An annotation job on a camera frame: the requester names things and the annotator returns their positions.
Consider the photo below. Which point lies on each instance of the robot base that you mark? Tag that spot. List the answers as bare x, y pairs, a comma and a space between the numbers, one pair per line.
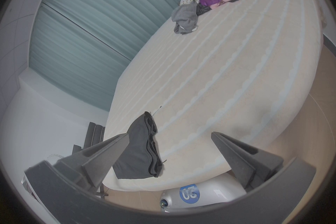
210, 191

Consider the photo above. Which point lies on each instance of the grey garment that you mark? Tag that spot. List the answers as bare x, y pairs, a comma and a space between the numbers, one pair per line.
185, 17

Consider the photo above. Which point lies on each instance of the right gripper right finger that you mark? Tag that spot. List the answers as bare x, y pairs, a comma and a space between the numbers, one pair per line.
241, 160

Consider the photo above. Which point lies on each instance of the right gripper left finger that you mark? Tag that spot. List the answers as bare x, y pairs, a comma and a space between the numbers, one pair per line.
105, 157

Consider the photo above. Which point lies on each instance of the black chair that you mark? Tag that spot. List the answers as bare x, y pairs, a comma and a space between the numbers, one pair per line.
94, 135

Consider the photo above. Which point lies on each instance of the black T-shirt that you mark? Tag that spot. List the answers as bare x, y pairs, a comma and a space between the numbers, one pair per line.
140, 149

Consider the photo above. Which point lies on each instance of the bed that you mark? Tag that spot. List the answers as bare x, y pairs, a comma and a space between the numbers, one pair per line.
223, 73

